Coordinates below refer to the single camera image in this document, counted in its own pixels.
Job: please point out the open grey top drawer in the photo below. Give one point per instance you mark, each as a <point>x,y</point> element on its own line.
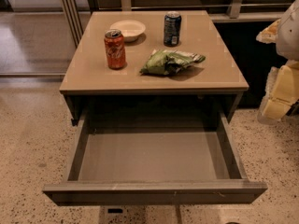
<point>159,159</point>

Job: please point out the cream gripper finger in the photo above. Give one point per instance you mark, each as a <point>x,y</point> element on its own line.
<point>269,34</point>

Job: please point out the cream robot base part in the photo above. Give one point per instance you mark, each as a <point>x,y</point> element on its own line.
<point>281,92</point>

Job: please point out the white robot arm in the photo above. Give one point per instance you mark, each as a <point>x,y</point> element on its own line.
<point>284,32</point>

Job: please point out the tan top drawer cabinet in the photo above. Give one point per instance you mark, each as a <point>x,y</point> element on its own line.
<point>88,73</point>

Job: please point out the red coca-cola can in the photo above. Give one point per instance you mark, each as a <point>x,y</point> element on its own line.
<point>115,49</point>

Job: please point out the blue pepsi can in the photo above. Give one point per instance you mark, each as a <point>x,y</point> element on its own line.
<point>172,25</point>

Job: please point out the green jalapeno chip bag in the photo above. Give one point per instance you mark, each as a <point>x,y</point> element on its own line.
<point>169,62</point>

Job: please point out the white paper bowl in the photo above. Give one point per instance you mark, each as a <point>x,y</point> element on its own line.
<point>130,29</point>

